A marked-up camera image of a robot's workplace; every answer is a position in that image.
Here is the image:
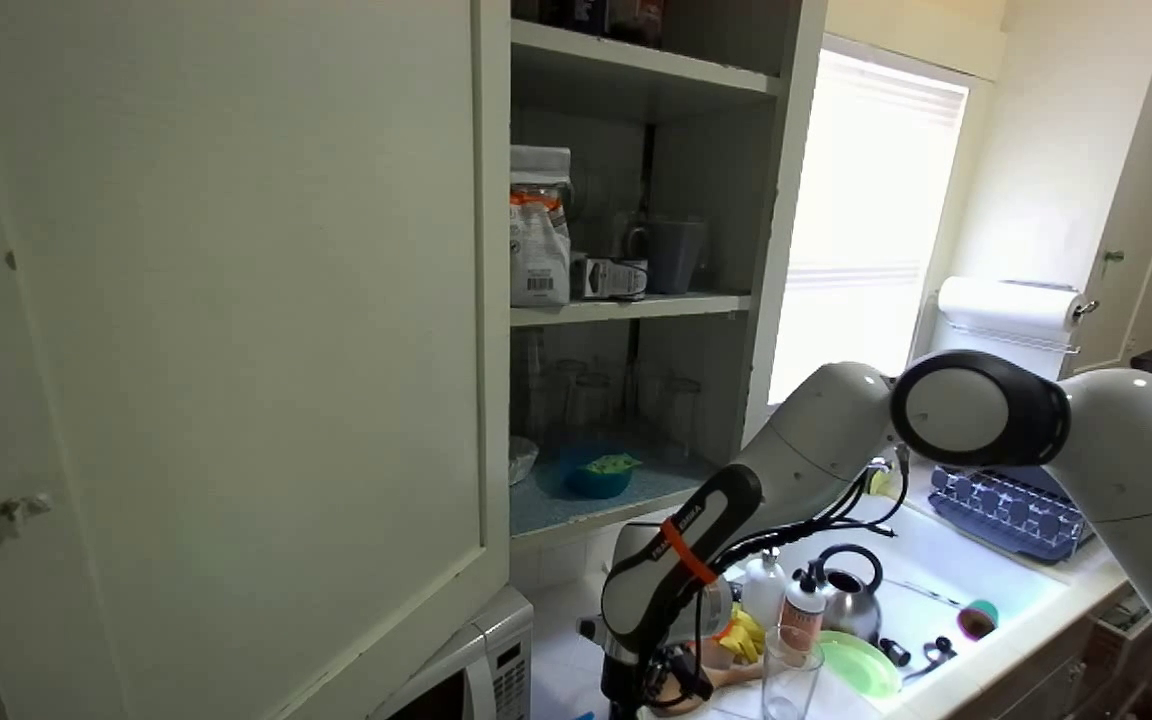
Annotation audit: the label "round red green object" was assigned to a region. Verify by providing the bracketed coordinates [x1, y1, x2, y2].
[956, 597, 1006, 645]

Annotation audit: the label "cream lower cabinet drawers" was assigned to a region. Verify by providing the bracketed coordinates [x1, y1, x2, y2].
[1053, 574, 1152, 720]

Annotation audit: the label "white window blind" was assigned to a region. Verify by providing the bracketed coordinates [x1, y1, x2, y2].
[767, 44, 971, 413]

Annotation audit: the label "steel kettle with black handle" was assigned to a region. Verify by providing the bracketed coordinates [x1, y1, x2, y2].
[814, 539, 890, 645]

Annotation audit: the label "small black object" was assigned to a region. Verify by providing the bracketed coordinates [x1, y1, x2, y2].
[874, 638, 961, 672]

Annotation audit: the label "soap dispenser with silver pump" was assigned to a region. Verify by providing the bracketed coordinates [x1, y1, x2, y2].
[738, 548, 791, 638]

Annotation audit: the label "white mug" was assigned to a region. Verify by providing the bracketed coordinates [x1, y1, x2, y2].
[571, 254, 652, 305]

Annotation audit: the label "white microwave oven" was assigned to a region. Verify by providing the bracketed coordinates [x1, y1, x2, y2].
[367, 583, 542, 720]

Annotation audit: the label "cream cabinet door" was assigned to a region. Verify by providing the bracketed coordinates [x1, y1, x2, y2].
[0, 0, 515, 720]

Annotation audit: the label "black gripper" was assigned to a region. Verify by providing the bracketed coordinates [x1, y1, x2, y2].
[596, 650, 661, 720]

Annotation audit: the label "cream open wall cabinet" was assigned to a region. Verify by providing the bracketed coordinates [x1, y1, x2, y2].
[472, 0, 832, 554]

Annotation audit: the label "white paper towel roll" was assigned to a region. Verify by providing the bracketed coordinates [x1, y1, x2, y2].
[932, 274, 1087, 371]

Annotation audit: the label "soap dispenser with black pump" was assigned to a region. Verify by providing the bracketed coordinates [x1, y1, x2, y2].
[776, 566, 832, 668]

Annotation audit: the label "clear drinking glass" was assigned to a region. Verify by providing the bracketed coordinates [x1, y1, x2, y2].
[756, 641, 827, 720]

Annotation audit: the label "white bowl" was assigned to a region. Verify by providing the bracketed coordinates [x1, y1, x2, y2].
[509, 434, 546, 490]

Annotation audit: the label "dark container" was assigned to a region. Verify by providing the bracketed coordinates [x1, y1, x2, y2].
[628, 214, 714, 296]

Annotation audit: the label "green plate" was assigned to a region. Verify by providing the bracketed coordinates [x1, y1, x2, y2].
[814, 629, 908, 700]

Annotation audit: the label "teal bowl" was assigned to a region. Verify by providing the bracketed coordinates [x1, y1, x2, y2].
[556, 445, 645, 505]

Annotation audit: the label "yellow rubber gloves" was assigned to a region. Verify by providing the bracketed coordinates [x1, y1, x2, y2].
[714, 602, 767, 668]

